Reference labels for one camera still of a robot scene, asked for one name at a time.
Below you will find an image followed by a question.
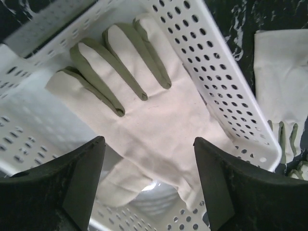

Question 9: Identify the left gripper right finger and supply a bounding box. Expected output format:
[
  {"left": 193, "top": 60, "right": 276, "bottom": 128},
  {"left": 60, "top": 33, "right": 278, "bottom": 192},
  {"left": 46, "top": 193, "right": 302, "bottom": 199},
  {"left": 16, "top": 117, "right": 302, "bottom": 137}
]
[{"left": 194, "top": 137, "right": 308, "bottom": 231}]

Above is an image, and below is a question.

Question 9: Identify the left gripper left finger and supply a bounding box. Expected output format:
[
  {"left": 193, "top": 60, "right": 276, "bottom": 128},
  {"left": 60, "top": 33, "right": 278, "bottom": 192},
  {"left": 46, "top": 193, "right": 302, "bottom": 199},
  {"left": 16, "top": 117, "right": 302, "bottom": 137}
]
[{"left": 0, "top": 136, "right": 105, "bottom": 231}]

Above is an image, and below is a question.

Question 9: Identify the white glove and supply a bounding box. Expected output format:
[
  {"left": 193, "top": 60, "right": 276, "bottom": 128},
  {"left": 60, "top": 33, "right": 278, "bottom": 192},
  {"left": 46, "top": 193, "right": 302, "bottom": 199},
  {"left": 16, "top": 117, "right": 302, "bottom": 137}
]
[{"left": 254, "top": 29, "right": 308, "bottom": 165}]

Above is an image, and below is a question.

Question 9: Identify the grey-palm glove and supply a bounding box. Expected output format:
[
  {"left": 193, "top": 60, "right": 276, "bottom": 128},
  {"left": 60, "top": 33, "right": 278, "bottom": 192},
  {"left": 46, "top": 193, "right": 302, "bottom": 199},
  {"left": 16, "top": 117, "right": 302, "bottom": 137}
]
[{"left": 46, "top": 13, "right": 235, "bottom": 210}]

